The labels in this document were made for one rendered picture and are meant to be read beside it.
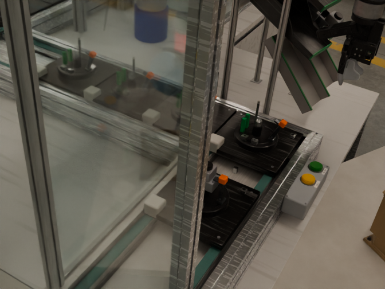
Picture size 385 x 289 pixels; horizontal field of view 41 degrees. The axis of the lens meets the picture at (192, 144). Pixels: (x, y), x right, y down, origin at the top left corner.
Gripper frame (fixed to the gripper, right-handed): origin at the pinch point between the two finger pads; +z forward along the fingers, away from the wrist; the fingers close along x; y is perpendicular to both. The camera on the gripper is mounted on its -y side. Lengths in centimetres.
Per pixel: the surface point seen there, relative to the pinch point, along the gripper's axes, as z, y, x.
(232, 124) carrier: 26.4, -29.2, -2.0
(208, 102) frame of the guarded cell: -39, 2, -88
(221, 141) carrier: 24.6, -27.0, -14.9
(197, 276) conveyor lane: 29, -9, -61
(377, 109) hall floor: 123, -3, 208
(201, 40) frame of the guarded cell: -47, 1, -90
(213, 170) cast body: 15.2, -17.9, -38.9
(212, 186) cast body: 18.4, -16.8, -41.0
